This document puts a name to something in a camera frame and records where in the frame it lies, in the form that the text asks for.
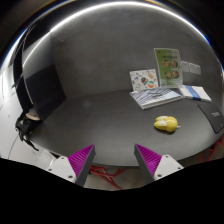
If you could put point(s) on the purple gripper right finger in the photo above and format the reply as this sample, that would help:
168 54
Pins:
154 166

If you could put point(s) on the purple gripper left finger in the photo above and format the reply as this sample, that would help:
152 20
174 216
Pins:
76 167

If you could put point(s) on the striped grey book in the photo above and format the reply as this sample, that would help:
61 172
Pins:
154 97

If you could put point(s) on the white sticker card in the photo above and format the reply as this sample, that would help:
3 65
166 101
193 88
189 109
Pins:
144 79

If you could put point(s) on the black partition panel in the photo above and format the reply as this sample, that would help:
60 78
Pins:
45 90

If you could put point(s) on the blue white booklet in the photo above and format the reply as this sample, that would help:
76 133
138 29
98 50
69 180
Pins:
195 93

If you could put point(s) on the green poster sheet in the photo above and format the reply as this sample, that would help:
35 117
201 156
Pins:
169 67

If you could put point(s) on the red table frame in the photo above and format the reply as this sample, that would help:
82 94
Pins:
103 174

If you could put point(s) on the white wall outlet plates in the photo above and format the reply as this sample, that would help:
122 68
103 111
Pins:
191 68

